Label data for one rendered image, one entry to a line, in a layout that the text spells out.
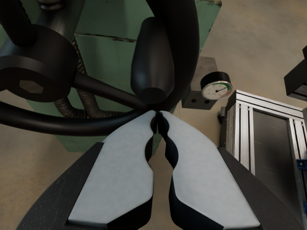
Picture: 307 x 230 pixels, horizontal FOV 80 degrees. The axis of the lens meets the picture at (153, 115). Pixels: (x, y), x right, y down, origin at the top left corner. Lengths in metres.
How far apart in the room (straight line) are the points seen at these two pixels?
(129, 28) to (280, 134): 0.91
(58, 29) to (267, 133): 0.98
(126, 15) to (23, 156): 0.90
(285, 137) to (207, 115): 0.41
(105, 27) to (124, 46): 0.05
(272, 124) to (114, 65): 0.87
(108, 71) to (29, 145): 0.76
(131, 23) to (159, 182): 0.78
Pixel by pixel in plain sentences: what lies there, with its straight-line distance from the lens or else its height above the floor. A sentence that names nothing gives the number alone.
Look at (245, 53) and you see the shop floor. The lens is 1.77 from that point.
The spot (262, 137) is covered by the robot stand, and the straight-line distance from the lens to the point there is 1.03.
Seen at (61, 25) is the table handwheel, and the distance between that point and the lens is 0.22.
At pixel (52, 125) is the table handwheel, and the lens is 0.30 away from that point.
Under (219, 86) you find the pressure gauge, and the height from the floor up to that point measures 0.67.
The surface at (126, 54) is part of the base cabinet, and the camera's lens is 0.41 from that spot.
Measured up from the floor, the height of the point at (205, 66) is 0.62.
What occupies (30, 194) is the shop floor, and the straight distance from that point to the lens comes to 1.04.
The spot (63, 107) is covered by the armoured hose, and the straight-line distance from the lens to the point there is 0.36.
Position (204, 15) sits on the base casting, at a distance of 0.36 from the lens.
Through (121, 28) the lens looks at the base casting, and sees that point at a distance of 0.37.
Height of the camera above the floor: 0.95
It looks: 59 degrees down
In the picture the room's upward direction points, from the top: 15 degrees clockwise
